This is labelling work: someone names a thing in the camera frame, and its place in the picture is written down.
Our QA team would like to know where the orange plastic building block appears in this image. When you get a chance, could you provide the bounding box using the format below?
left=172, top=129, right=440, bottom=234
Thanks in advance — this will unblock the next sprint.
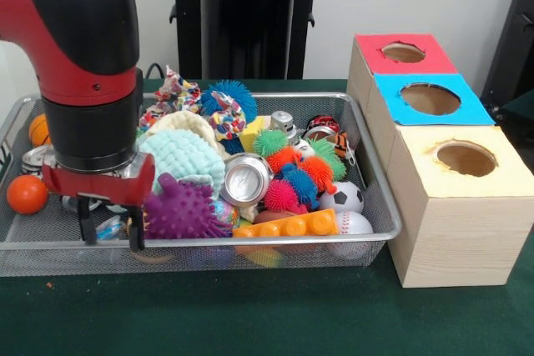
left=232, top=208, right=340, bottom=238

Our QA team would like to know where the black upright panel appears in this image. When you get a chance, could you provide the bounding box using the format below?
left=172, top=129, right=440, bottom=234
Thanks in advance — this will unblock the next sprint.
left=479, top=0, right=534, bottom=103

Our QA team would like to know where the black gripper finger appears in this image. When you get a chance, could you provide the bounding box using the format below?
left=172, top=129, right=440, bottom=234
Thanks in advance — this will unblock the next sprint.
left=127, top=203, right=146, bottom=251
left=77, top=195, right=98, bottom=246

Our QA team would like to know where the silver mesh bin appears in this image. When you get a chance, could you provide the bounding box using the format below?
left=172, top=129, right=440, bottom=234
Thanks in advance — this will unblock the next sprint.
left=0, top=91, right=404, bottom=278

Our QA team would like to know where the mint green waffle cloth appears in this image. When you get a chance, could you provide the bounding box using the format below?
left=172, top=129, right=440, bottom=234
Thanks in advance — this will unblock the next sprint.
left=137, top=128, right=226, bottom=198

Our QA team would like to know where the dark green tablecloth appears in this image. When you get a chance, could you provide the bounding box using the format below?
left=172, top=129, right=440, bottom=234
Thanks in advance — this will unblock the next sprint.
left=496, top=88, right=534, bottom=148
left=0, top=78, right=534, bottom=356

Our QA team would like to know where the small white baseball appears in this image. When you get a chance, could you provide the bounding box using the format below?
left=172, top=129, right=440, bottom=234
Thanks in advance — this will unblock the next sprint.
left=333, top=210, right=375, bottom=235

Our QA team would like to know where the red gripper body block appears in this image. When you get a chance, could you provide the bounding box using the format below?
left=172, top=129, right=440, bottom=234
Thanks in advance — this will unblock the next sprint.
left=41, top=153, right=156, bottom=207

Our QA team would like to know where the crushed silver can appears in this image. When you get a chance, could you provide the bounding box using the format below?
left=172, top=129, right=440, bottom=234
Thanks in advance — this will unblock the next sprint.
left=219, top=152, right=275, bottom=207

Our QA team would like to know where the colourful patterned cloth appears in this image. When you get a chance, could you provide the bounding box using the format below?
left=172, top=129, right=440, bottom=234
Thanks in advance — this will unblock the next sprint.
left=139, top=64, right=204, bottom=128

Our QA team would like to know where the small orange basketball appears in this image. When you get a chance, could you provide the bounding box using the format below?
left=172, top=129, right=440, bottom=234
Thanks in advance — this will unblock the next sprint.
left=28, top=113, right=52, bottom=148

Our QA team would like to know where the plain orange ball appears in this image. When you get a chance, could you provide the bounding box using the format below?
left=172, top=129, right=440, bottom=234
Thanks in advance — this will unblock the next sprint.
left=7, top=175, right=50, bottom=214

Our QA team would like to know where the purple spiky rubber ball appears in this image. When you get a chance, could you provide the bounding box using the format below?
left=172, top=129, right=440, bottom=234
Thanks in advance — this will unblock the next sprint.
left=144, top=172, right=234, bottom=240

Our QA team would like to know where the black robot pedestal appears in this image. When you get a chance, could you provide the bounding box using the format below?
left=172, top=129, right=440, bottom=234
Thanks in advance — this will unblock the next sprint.
left=160, top=0, right=337, bottom=80

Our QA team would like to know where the small soccer ball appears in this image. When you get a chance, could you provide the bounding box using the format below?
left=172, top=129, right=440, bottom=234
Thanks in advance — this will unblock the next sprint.
left=319, top=180, right=365, bottom=213

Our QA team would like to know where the clear packet with blue label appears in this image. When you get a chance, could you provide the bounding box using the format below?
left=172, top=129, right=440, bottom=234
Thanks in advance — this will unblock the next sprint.
left=94, top=214, right=128, bottom=241

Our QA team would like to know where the small silver can black label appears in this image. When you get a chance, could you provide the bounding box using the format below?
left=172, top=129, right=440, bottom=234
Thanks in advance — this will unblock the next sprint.
left=21, top=145, right=55, bottom=176

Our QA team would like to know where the wooden box with three holes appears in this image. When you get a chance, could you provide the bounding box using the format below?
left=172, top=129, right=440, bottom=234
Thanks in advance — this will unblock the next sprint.
left=346, top=33, right=534, bottom=289

